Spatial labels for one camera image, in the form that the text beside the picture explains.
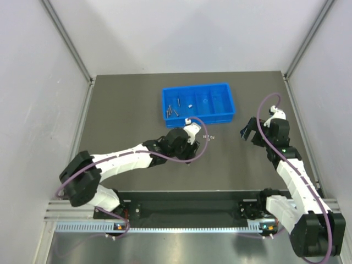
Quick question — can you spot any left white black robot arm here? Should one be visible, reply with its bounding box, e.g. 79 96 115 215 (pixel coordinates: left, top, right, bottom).
59 119 201 215

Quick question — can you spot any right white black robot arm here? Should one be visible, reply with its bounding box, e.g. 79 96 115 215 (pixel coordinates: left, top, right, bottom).
240 106 346 259

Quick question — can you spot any blue plastic divided bin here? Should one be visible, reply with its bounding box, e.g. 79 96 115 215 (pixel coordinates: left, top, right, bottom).
161 82 236 128

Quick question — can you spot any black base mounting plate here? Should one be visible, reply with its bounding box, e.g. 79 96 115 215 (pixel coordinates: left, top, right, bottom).
93 191 278 221

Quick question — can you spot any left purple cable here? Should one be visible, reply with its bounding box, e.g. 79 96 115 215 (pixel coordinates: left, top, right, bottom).
53 116 208 258

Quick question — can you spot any grey slotted cable duct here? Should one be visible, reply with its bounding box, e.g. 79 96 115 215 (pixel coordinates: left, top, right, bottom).
55 222 279 234

